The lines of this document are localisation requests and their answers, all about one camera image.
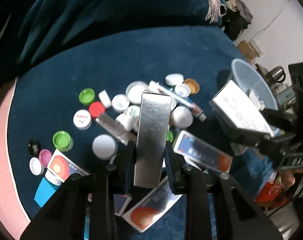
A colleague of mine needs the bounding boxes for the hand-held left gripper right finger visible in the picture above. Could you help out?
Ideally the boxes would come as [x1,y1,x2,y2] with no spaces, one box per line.
[164,141,284,240]

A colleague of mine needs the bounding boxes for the blue white ointment tube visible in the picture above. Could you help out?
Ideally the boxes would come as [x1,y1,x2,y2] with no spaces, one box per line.
[148,80,207,122]

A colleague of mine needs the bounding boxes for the heap of dark clothes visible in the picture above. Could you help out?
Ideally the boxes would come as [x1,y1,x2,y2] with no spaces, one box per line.
[223,0,253,42]

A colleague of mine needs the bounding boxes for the pink fringed scarf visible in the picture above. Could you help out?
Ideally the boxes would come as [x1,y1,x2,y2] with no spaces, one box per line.
[191,0,227,24]

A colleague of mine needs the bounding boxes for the teal box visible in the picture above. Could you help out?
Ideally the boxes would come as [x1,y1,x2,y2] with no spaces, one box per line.
[34,176,64,208]

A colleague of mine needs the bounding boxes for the person's right hand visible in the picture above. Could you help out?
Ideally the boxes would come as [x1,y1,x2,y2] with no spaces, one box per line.
[279,166,303,188]

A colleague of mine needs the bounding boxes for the steel kettle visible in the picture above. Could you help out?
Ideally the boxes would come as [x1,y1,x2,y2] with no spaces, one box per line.
[269,66,286,83]

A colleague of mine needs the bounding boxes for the white green-rimmed lid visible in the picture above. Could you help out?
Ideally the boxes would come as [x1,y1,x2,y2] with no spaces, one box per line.
[165,73,184,86]

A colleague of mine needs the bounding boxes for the small black cap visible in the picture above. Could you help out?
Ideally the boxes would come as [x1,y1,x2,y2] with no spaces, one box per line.
[28,140,40,155]

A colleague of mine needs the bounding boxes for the pile of bottle caps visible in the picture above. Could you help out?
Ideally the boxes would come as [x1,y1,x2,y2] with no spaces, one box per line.
[53,80,194,160]

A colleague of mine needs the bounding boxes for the white open lid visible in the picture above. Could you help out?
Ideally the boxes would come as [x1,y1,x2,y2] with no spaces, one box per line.
[175,84,191,97]

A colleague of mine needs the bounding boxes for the cardboard boxes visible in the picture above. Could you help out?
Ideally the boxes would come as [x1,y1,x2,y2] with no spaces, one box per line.
[237,39,264,64]

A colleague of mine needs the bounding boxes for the pink sheet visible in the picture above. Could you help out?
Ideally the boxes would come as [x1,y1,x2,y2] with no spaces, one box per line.
[0,82,32,240]

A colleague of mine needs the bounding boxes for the dark blue blanket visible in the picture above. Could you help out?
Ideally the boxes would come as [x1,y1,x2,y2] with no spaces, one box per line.
[0,0,227,85]

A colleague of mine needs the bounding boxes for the red bag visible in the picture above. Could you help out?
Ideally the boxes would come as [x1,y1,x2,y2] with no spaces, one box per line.
[255,179,293,209]

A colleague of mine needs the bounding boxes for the gold jar lid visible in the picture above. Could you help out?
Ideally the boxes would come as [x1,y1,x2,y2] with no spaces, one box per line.
[184,78,200,94]

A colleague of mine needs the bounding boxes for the light blue plastic basket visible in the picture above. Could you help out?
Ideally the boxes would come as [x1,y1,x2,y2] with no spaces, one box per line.
[231,59,282,137]

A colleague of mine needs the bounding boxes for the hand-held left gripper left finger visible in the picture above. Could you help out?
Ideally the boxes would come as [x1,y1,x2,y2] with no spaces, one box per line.
[20,140,137,240]

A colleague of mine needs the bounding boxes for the white printed box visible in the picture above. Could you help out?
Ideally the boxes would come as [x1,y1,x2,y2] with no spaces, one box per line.
[209,79,275,155]

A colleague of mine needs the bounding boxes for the small white cap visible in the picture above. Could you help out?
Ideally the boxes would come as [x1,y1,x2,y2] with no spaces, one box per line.
[29,157,45,175]

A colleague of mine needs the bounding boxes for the grey ointment tube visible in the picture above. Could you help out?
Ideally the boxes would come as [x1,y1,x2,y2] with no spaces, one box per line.
[96,112,137,144]

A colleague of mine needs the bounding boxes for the silver box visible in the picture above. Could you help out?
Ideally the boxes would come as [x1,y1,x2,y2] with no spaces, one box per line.
[134,91,173,189]

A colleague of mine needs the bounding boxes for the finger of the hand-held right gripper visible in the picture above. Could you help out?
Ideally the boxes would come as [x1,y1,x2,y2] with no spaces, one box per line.
[230,127,294,160]
[263,109,295,130]

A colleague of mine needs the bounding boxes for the small pink cap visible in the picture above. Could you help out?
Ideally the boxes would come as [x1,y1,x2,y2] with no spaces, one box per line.
[39,149,53,167]

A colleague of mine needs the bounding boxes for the blue orange medicine box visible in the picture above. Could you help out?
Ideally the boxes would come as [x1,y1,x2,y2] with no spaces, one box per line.
[113,194,132,217]
[173,130,234,173]
[122,176,184,232]
[46,149,90,183]

